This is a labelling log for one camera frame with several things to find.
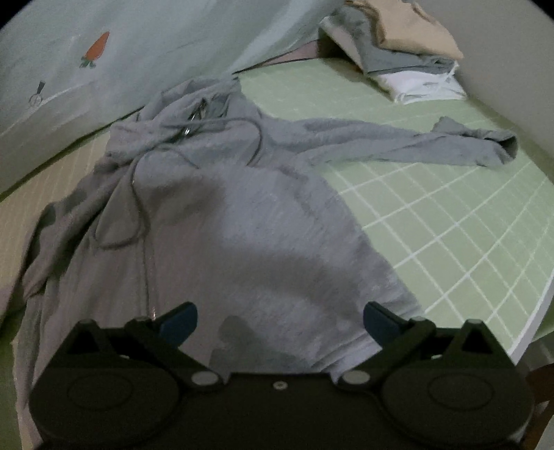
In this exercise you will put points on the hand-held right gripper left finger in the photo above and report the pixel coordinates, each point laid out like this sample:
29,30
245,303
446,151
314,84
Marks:
179,321

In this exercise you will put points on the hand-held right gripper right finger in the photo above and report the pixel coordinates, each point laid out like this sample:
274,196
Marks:
379,322

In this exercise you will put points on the grey zip hoodie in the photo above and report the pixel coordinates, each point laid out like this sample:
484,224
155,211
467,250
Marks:
242,225

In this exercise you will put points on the green grid bed sheet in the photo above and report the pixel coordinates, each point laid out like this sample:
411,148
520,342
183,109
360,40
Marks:
454,216

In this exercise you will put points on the white folded garment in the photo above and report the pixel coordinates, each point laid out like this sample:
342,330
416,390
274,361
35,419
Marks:
424,86

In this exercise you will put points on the pale blue carrot print quilt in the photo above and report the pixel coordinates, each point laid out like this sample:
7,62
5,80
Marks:
138,65

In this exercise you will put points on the grey folded garment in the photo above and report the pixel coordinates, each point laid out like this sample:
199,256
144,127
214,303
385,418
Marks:
376,47

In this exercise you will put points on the beige folded garment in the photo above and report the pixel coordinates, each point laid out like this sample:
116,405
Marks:
411,30

